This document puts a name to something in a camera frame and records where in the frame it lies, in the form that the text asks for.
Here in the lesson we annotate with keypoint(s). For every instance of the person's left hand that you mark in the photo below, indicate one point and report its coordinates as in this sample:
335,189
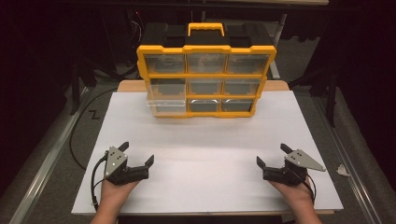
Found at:
113,194

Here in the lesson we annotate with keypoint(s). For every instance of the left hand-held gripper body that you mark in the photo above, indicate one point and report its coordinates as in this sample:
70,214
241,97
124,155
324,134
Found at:
120,171

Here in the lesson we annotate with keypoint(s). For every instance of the yellow black drawer organizer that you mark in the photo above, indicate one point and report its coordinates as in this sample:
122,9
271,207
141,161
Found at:
205,71

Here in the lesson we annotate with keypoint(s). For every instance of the black stand legs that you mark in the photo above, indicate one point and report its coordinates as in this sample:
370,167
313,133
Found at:
330,90
76,84

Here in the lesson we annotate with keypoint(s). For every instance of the white board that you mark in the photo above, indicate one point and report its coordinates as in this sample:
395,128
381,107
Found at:
202,146

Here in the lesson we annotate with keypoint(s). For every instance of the pulled-out clear plastic drawer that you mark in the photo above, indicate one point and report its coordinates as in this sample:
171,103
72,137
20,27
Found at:
166,93

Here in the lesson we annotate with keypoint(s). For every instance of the white paper scrap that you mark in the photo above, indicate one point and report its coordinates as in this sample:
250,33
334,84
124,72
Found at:
342,170

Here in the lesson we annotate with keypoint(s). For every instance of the grey metal bar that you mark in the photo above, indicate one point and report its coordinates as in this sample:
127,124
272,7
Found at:
278,46

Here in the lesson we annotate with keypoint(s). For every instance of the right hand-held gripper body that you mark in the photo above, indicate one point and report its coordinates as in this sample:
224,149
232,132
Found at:
288,174

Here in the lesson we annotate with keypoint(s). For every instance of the metal floor rail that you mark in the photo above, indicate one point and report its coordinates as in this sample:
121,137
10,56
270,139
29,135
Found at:
348,174
46,168

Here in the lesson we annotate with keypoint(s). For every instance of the person's right hand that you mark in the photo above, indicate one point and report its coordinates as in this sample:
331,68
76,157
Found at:
295,194

